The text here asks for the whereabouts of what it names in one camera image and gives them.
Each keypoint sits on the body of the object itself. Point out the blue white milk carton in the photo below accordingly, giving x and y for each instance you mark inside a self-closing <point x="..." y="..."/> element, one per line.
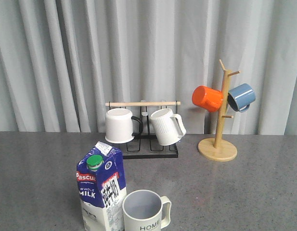
<point x="102" y="188"/>

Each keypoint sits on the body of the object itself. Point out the cream HOME mug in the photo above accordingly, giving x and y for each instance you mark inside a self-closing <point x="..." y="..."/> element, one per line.
<point x="145" y="210"/>

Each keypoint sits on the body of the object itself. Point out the white ribbed mug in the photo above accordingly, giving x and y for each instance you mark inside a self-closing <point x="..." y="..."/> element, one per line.
<point x="168" y="126"/>

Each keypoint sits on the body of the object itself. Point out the orange mug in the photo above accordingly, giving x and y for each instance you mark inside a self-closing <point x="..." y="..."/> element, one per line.
<point x="207" y="98"/>

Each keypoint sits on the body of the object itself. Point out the wooden mug tree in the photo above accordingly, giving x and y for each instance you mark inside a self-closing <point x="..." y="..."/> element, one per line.
<point x="218" y="149"/>

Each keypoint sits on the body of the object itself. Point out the blue mug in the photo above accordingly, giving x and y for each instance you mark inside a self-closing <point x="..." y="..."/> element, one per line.
<point x="240" y="97"/>

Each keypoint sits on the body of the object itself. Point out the grey curtain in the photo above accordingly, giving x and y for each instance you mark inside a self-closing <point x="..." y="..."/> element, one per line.
<point x="62" y="60"/>

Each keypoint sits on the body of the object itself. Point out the white mug black handle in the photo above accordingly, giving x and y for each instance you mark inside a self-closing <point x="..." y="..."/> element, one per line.
<point x="119" y="126"/>

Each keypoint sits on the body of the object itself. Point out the black wire mug rack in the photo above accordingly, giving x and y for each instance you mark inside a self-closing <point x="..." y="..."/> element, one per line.
<point x="146" y="146"/>

